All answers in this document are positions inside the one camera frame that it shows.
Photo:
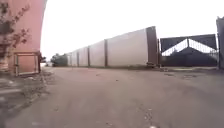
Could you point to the brown dirt road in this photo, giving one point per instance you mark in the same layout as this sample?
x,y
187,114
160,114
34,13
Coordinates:
x,y
110,96

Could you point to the clump of green trees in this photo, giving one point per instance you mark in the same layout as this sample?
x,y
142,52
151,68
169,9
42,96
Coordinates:
x,y
59,60

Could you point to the dark metal gate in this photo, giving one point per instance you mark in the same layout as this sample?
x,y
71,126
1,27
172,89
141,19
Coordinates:
x,y
188,58

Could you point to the red brick building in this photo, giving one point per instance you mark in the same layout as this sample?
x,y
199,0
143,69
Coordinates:
x,y
32,30

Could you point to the grey gravel strip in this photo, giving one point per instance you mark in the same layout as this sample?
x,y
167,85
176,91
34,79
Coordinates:
x,y
23,88

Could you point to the small tree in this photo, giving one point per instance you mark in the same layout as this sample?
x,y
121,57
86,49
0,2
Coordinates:
x,y
6,36

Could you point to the dark gate pillar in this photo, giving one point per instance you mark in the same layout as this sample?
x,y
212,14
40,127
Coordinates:
x,y
220,43

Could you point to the long pale wall, brown pillars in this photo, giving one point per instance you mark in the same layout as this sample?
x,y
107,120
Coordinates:
x,y
126,50

